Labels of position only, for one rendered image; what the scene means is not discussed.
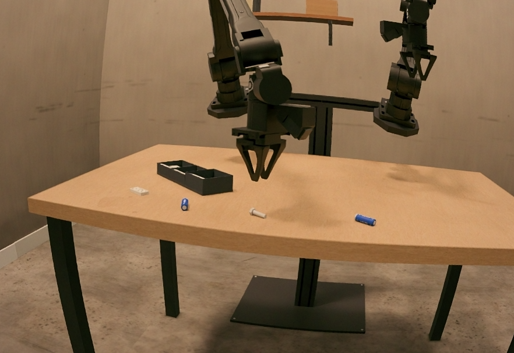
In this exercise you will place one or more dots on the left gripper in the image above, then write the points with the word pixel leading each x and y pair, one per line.
pixel 418 52

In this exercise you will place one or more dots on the beige bolt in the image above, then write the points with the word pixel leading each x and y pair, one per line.
pixel 254 212

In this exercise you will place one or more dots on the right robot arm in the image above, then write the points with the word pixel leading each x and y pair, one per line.
pixel 253 45

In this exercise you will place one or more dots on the white domino with black pips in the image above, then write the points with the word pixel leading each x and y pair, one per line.
pixel 139 191

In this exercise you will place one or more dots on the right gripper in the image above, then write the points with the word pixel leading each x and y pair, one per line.
pixel 260 142

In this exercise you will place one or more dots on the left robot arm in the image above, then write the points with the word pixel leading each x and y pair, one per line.
pixel 398 108

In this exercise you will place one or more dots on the blue aa battery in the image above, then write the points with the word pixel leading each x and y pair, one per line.
pixel 184 204
pixel 365 220

